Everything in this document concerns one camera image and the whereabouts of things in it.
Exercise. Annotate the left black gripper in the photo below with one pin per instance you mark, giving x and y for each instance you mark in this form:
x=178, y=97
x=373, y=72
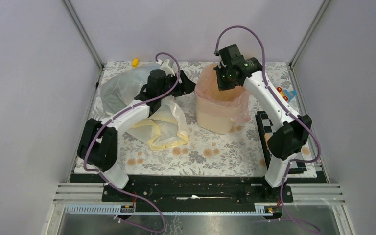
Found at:
x=185, y=86

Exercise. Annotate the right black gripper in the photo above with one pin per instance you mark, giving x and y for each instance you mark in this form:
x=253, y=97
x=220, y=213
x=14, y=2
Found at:
x=222, y=86

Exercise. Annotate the pink plastic trash bag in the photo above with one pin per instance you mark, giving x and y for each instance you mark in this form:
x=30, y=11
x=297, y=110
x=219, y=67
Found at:
x=231, y=104

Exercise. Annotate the clear white trash bag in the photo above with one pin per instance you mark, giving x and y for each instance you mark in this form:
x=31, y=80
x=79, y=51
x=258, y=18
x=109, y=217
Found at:
x=166, y=128

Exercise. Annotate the beige plastic trash bin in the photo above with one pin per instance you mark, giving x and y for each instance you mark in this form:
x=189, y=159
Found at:
x=215, y=124

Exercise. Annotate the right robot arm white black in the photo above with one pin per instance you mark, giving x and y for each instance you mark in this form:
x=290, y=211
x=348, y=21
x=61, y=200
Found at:
x=290, y=129

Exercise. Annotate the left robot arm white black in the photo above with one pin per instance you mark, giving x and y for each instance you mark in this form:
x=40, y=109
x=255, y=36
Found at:
x=98, y=146

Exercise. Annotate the yellow block far left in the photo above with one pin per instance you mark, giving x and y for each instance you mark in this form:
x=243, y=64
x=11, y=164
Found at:
x=135, y=63

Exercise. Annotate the yellow red toy car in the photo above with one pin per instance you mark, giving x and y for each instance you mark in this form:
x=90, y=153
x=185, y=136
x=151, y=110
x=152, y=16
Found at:
x=282, y=93

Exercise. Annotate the blue triangle toy piece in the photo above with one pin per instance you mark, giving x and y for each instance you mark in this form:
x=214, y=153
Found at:
x=289, y=94

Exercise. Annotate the black white checkerboard plate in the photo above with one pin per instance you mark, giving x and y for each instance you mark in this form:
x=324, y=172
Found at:
x=265, y=126

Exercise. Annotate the floral patterned table mat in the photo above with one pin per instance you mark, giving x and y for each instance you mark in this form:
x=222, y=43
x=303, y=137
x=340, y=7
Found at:
x=237, y=153

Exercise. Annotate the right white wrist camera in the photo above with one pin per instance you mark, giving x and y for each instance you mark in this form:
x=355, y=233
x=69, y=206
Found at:
x=221, y=66

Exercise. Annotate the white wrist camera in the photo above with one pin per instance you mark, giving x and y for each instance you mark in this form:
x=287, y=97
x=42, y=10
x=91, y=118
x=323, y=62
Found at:
x=169, y=67
x=221, y=66

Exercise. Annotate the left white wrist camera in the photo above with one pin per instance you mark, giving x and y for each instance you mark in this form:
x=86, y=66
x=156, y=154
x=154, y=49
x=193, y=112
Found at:
x=169, y=67

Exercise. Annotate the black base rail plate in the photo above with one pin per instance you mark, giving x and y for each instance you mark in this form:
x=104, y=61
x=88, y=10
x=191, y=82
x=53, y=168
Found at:
x=206, y=194

